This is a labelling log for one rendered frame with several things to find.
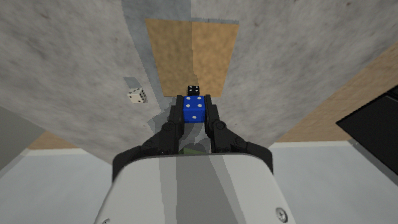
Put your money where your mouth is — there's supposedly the tan mat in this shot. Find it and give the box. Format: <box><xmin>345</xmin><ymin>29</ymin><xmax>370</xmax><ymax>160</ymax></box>
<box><xmin>145</xmin><ymin>18</ymin><xmax>239</xmax><ymax>97</ymax></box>

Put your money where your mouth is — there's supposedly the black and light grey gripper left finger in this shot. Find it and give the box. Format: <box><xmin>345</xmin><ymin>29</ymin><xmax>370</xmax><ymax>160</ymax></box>
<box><xmin>112</xmin><ymin>95</ymin><xmax>185</xmax><ymax>182</ymax></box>

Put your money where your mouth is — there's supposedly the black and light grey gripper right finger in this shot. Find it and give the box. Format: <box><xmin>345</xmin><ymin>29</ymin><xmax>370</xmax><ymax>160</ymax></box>
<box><xmin>204</xmin><ymin>95</ymin><xmax>274</xmax><ymax>176</ymax></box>

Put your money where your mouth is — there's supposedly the white die with black pips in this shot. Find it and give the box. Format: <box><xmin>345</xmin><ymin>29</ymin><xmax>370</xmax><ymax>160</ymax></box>
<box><xmin>127</xmin><ymin>88</ymin><xmax>146</xmax><ymax>103</ymax></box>

